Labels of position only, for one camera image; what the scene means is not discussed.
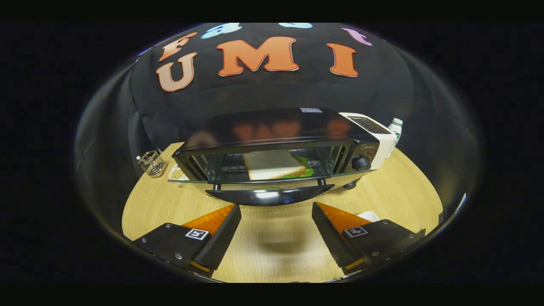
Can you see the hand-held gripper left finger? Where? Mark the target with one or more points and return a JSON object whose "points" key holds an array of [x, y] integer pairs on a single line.
{"points": [[221, 240]]}

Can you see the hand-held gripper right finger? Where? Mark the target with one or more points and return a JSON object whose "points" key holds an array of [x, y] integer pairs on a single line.
{"points": [[331, 240]]}

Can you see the white bread lettuce sandwich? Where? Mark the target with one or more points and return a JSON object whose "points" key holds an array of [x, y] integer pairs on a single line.
{"points": [[267, 163]]}

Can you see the black toaster oven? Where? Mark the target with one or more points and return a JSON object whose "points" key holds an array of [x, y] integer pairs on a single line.
{"points": [[272, 125]]}

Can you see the cream pop-up toaster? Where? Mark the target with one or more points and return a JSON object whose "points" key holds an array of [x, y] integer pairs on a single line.
{"points": [[384, 142]]}

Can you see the white plastic tray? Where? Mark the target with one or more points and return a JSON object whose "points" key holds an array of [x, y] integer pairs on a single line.
{"points": [[369, 216]]}

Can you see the white divided snack dish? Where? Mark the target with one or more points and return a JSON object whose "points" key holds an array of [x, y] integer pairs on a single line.
{"points": [[176, 173]]}

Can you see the white bottle green label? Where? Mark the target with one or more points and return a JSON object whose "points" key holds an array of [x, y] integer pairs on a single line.
{"points": [[396, 127]]}

